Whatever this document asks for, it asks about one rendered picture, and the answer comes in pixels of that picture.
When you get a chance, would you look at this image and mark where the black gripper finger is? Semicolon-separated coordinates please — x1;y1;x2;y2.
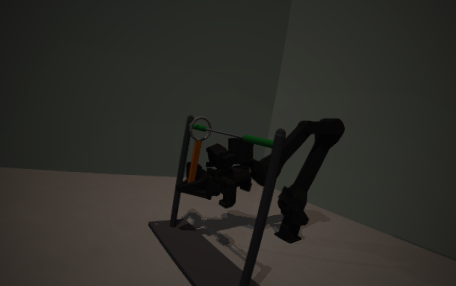
175;169;201;191
177;173;212;200

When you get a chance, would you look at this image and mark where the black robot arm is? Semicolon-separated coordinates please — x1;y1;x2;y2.
206;118;345;244

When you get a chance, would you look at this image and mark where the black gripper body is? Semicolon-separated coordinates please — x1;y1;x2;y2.
187;162;238;208

